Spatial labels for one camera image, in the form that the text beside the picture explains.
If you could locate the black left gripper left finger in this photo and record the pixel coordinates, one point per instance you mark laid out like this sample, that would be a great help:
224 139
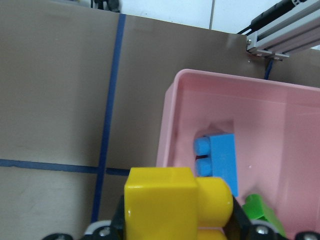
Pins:
113 229

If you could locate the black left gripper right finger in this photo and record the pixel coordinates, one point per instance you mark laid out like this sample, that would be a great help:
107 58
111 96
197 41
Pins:
239 227

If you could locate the green toy block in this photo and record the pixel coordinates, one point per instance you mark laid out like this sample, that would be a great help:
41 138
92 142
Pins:
256 209

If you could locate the yellow toy block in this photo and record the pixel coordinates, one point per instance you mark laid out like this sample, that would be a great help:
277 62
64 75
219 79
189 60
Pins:
170 203

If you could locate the blue toy block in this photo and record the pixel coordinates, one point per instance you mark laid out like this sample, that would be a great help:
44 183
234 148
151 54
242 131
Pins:
216 157

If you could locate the pink plastic box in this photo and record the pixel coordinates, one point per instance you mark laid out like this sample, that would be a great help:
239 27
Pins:
276 127

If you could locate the aluminium frame post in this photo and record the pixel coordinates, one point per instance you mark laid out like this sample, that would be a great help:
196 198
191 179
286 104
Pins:
287 27

